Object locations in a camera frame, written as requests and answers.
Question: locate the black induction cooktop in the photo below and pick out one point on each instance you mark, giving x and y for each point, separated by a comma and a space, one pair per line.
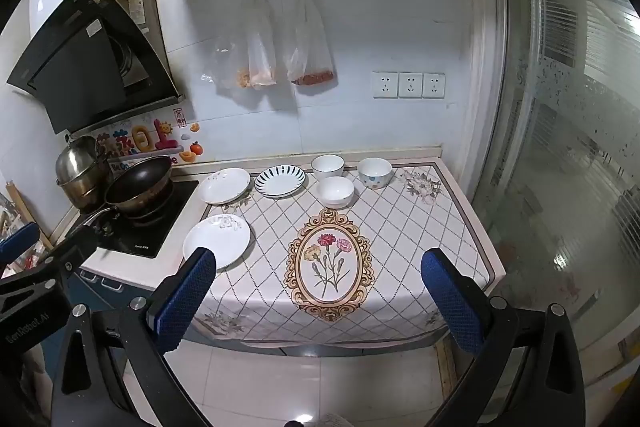
165, 229

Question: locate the frosted glass sliding door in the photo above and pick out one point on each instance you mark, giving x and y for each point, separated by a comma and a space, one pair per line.
575, 132

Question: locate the stainless steel pot with lid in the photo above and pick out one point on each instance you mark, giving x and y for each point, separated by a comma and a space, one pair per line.
80, 167

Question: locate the white wall outlet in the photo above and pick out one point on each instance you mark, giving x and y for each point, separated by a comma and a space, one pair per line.
410, 85
385, 85
433, 85

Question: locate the plastic bag with orange contents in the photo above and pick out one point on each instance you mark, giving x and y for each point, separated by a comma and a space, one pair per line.
261, 57

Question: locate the plastic bag with red contents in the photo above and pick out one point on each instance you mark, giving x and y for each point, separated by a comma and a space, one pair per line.
310, 57

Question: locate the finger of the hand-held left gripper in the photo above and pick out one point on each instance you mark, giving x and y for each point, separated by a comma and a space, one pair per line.
17, 241
72, 252

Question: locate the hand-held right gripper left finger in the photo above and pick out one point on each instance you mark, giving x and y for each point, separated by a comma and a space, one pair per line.
185, 302

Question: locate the floral printed tablecloth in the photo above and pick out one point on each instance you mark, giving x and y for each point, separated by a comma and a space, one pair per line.
400, 232

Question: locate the plain white bowl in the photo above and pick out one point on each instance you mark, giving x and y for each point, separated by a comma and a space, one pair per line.
336, 193

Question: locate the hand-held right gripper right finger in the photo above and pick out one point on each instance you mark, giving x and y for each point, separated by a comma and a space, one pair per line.
450, 307

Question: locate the blue base cabinet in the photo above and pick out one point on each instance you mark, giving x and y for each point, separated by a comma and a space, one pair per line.
100, 294

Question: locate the dark rimmed white bowl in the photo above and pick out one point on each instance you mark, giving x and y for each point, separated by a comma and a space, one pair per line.
327, 167

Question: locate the clear plastic bag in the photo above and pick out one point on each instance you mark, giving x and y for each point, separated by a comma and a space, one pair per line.
227, 62

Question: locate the blue striped plate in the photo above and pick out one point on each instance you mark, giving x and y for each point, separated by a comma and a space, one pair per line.
280, 181

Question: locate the wooden stick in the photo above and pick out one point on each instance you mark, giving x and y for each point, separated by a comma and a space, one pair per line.
25, 212

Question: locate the black range hood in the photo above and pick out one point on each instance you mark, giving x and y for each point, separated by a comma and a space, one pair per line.
75, 57

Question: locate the colourful wall stickers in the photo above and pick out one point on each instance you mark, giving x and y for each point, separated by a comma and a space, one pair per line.
150, 139

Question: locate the polka dot white bowl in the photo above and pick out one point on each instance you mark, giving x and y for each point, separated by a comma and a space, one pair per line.
374, 174

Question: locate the white plate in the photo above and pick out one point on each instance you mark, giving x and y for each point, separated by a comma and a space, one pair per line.
225, 186
225, 237

